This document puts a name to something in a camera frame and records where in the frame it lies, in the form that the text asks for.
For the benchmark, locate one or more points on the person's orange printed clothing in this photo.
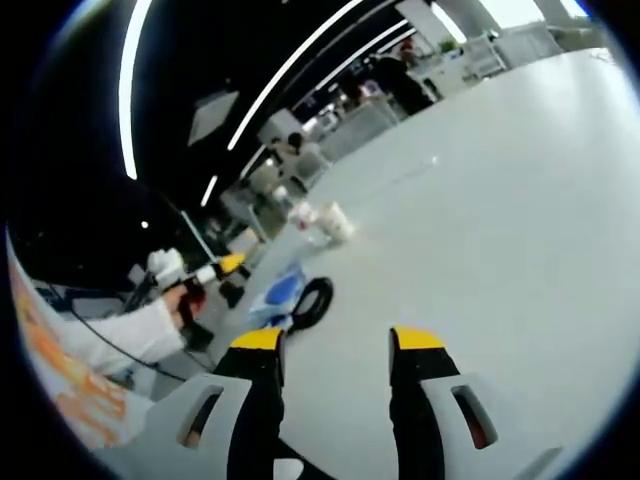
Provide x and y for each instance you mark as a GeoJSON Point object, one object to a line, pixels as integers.
{"type": "Point", "coordinates": [70, 380]}

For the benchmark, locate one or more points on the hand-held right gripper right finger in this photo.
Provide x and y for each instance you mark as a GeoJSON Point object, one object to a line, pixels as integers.
{"type": "Point", "coordinates": [425, 400]}

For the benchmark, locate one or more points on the clear plastic water bottle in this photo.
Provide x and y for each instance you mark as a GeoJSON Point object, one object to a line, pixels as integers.
{"type": "Point", "coordinates": [305, 220]}

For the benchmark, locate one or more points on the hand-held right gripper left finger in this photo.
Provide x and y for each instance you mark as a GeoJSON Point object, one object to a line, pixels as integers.
{"type": "Point", "coordinates": [250, 400]}

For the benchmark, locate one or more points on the white round table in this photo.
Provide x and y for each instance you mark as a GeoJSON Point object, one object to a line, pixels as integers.
{"type": "Point", "coordinates": [475, 250]}

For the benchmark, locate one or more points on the person's left hand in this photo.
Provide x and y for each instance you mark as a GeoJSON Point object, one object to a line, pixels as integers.
{"type": "Point", "coordinates": [182, 305]}

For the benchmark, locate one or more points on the wet wipes pack blue lid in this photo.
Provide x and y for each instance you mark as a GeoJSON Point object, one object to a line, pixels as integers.
{"type": "Point", "coordinates": [280, 295]}

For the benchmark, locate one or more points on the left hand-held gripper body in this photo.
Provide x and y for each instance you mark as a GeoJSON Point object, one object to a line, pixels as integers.
{"type": "Point", "coordinates": [167, 265]}

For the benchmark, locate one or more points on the white paper cup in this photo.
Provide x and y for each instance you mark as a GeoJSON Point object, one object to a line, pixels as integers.
{"type": "Point", "coordinates": [337, 220]}

